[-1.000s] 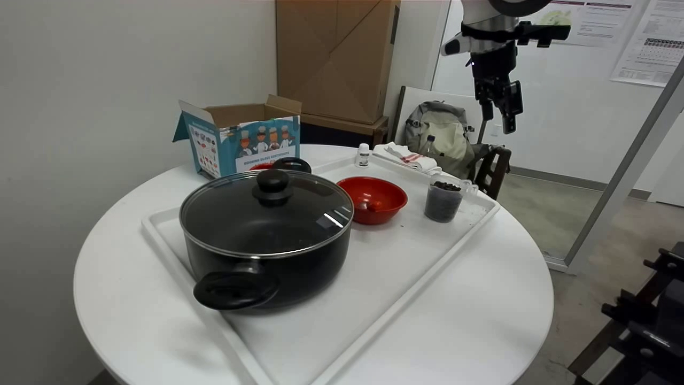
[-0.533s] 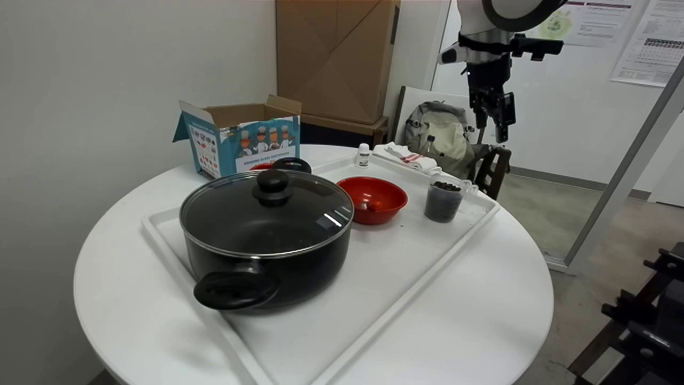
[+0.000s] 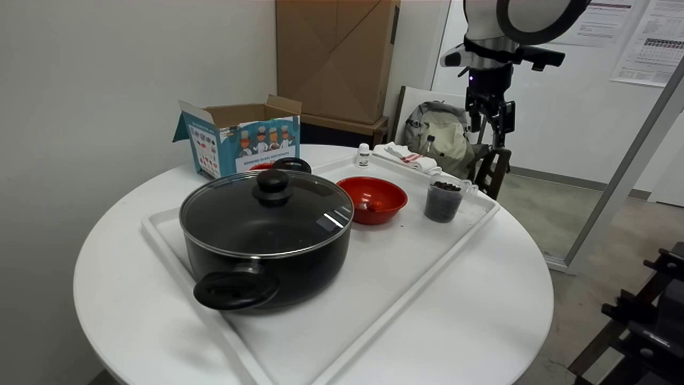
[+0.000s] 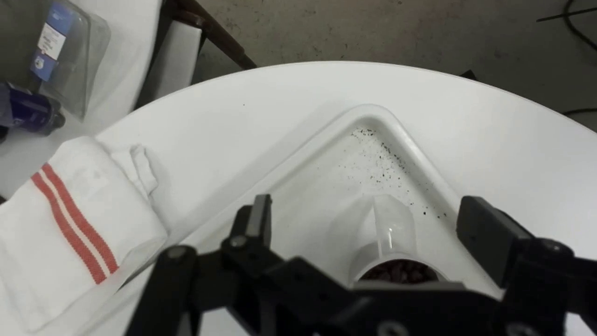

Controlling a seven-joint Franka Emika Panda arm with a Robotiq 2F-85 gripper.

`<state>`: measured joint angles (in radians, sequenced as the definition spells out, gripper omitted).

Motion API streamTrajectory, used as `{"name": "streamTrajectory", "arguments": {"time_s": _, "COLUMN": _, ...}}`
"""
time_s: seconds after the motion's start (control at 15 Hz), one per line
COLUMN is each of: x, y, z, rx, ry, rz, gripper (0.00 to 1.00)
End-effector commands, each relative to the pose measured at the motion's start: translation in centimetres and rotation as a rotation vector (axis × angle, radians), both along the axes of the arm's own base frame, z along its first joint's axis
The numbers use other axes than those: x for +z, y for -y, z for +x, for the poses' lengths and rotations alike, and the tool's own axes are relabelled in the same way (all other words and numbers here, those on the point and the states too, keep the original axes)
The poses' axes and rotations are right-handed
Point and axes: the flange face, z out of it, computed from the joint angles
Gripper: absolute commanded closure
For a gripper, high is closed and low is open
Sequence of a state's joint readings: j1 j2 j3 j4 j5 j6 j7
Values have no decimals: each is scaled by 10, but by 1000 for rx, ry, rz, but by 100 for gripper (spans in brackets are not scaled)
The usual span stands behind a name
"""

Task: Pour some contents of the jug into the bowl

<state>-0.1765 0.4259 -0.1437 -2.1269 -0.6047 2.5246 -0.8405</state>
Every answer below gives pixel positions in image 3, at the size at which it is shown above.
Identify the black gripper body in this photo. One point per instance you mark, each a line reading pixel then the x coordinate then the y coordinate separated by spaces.
pixel 488 92

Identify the small dark grey cup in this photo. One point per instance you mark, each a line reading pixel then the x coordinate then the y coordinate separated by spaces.
pixel 443 201

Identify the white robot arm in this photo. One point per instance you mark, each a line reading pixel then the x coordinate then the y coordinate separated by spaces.
pixel 524 17

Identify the dark chair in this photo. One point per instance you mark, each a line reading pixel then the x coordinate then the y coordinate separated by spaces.
pixel 494 174

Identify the grey beige backpack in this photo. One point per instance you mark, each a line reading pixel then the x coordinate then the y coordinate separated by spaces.
pixel 441 134

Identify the white towel with red stripes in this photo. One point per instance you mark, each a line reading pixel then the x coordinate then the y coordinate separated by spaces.
pixel 406 158

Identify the small white bottle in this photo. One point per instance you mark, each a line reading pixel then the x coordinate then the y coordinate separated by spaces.
pixel 365 155

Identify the large brown cardboard box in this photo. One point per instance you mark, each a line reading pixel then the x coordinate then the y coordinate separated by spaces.
pixel 335 56

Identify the white rectangular tray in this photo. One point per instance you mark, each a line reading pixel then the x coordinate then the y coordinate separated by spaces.
pixel 386 285

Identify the red cup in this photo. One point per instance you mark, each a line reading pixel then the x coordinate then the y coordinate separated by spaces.
pixel 262 168

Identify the black metal stand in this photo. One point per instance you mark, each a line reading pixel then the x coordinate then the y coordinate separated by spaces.
pixel 642 320

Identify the blue cardboard box with chefs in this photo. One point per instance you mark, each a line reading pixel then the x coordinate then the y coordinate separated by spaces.
pixel 246 142

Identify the black cooking pot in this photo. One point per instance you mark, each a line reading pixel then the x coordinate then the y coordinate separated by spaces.
pixel 284 274

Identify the glass pot lid black knob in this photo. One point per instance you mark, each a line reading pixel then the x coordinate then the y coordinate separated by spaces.
pixel 248 217

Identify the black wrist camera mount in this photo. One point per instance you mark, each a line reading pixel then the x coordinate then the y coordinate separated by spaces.
pixel 536 56

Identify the white metal frame post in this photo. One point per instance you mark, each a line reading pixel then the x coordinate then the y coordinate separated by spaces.
pixel 620 177

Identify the white wall poster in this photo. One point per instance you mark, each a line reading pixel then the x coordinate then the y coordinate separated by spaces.
pixel 606 24
pixel 655 49

